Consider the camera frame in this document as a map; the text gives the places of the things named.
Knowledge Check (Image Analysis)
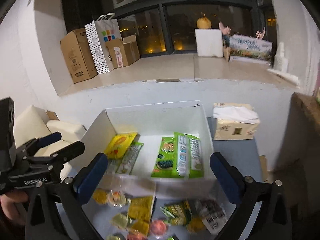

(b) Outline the white cardboard box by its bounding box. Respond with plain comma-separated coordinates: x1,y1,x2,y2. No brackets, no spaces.
79,101,217,200

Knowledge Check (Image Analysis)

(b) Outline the white plastic bottle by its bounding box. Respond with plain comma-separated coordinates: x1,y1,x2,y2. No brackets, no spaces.
274,42,288,70

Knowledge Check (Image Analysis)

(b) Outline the green yellow snack packet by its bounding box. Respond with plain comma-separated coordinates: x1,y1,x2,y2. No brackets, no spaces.
160,200,192,227

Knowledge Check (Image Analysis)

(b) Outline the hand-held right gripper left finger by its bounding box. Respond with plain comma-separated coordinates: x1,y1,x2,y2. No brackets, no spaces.
25,152,108,240

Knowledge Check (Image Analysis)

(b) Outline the yellow jelly cup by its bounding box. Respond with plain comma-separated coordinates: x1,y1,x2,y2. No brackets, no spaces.
92,189,108,205

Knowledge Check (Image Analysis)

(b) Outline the clear plastic bag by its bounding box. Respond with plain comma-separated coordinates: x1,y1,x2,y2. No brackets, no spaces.
106,174,157,201

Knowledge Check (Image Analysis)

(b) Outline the white green snack packet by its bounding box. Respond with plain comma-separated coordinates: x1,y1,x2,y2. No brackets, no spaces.
189,137,205,178

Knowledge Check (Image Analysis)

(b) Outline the small cardboard box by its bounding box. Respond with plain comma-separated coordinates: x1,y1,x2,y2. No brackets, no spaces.
46,110,60,121

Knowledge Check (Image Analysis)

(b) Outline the small yellow packet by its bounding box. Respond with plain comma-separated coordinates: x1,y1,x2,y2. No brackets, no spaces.
130,220,150,235

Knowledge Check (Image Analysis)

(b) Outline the flat cardboard piece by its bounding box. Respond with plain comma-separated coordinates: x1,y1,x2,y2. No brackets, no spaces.
259,155,268,182

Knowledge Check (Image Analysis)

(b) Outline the dotted white paper bag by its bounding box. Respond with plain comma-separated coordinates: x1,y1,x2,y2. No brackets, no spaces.
84,15,123,75

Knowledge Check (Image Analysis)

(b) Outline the clear packet with white label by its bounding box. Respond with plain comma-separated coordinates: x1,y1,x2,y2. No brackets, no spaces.
189,199,227,235

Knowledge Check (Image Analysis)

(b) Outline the pale green small packet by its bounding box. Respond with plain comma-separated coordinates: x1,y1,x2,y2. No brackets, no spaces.
111,212,130,230

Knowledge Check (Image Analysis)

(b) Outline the white foam box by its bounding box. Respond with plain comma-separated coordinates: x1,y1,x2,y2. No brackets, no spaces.
195,29,223,57

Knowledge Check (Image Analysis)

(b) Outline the red jelly cup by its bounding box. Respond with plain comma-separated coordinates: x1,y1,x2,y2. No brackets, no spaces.
126,232,148,240

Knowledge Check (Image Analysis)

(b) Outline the pink pig figure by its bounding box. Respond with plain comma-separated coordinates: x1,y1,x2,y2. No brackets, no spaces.
219,22,232,62

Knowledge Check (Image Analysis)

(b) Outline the yellow noodle snack packet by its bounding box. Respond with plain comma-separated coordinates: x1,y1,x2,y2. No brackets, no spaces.
127,196,155,223

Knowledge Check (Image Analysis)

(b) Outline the brown wooden cabinet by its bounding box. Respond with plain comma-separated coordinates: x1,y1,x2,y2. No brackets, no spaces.
271,92,320,220

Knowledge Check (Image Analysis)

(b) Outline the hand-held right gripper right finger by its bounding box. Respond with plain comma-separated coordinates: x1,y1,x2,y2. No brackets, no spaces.
209,152,293,240

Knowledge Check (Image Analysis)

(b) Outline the printed long carton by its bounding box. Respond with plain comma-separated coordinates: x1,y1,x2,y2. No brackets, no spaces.
229,34,273,62

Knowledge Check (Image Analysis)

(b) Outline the person's left hand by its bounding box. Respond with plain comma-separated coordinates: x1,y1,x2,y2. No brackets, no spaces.
0,189,29,227

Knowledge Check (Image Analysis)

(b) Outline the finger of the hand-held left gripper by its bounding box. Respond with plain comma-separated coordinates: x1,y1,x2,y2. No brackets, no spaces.
23,141,85,166
17,132,62,155

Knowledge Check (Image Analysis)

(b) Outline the clear orange jelly cup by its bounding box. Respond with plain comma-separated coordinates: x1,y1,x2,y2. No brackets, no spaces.
107,190,127,207

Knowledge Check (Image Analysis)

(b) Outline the clear green snack packet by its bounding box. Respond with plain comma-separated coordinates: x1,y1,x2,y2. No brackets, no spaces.
107,142,144,175

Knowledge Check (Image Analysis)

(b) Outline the open brown cardboard box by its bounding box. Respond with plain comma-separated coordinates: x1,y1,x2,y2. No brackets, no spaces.
105,34,141,69

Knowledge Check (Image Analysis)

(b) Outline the yellow tissue pack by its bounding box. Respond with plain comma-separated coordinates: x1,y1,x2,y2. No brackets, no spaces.
212,102,260,140

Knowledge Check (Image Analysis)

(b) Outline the tall brown cardboard box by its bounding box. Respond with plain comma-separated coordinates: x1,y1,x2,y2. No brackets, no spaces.
60,28,98,84

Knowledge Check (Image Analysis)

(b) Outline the cream sofa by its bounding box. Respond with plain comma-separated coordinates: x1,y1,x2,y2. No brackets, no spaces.
14,104,87,178

